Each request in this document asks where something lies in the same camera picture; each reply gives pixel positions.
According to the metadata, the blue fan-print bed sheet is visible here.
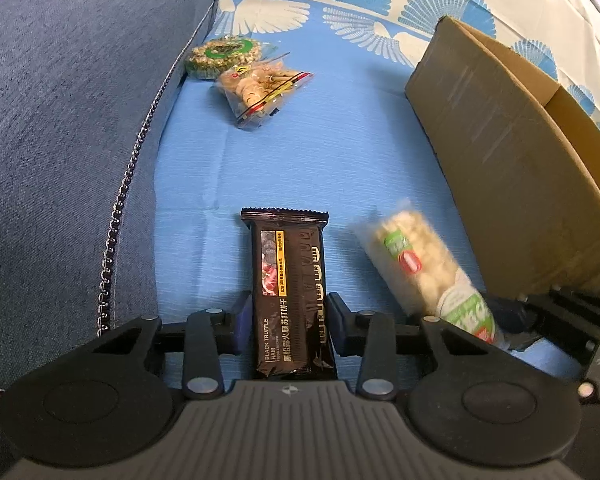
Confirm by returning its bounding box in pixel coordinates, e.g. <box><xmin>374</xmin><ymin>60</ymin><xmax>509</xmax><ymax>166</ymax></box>
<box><xmin>152</xmin><ymin>0</ymin><xmax>600</xmax><ymax>392</ymax></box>

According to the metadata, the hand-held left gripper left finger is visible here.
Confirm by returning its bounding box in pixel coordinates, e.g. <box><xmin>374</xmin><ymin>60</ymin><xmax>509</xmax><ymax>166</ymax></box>
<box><xmin>87</xmin><ymin>292</ymin><xmax>255</xmax><ymax>400</ymax></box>

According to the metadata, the black cracker packet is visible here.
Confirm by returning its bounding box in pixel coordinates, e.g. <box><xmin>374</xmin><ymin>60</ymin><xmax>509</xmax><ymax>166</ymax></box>
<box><xmin>239</xmin><ymin>206</ymin><xmax>337</xmax><ymax>380</ymax></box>

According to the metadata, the round green snack packet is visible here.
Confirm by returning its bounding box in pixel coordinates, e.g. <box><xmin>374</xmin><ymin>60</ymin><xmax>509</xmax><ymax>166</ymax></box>
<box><xmin>183</xmin><ymin>35</ymin><xmax>264</xmax><ymax>80</ymax></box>

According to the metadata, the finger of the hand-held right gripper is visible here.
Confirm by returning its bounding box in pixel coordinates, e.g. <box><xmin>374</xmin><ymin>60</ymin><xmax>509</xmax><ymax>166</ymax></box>
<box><xmin>489</xmin><ymin>284</ymin><xmax>600</xmax><ymax>347</ymax></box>
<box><xmin>510</xmin><ymin>330</ymin><xmax>600</xmax><ymax>402</ymax></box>

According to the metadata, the cardboard box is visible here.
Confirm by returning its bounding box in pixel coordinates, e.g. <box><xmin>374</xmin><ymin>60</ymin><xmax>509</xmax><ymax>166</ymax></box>
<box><xmin>404</xmin><ymin>15</ymin><xmax>600</xmax><ymax>302</ymax></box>

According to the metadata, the white rice cracker packet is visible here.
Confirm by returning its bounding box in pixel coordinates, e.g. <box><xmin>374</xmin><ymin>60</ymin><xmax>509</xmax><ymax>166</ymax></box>
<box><xmin>352</xmin><ymin>197</ymin><xmax>509</xmax><ymax>349</ymax></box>

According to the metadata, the clear bag of biscuits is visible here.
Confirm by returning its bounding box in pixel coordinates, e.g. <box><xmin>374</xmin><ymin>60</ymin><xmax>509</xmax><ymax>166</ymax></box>
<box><xmin>213</xmin><ymin>55</ymin><xmax>315</xmax><ymax>129</ymax></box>

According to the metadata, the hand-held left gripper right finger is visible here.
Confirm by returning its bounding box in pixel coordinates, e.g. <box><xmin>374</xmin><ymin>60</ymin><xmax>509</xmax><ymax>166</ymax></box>
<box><xmin>326</xmin><ymin>291</ymin><xmax>503</xmax><ymax>400</ymax></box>

